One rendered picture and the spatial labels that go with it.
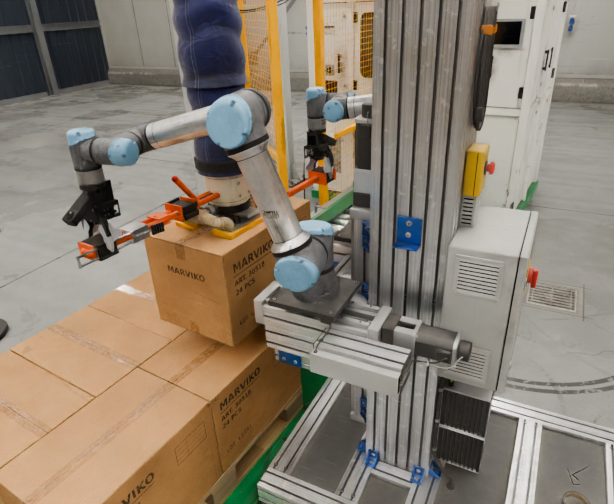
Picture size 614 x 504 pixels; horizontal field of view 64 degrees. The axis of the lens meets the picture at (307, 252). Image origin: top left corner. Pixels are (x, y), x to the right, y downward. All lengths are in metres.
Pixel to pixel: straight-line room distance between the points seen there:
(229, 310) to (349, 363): 0.61
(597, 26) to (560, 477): 9.02
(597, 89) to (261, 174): 9.49
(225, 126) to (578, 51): 9.59
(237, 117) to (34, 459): 1.33
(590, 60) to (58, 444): 9.96
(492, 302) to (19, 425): 1.66
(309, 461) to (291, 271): 1.04
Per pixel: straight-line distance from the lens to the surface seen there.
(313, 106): 1.94
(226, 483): 2.27
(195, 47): 1.79
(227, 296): 1.82
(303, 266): 1.27
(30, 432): 2.07
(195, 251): 1.82
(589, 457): 2.36
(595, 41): 10.52
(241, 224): 1.90
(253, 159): 1.23
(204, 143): 1.86
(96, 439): 1.94
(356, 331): 1.48
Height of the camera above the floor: 1.85
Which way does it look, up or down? 27 degrees down
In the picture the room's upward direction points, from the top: 3 degrees counter-clockwise
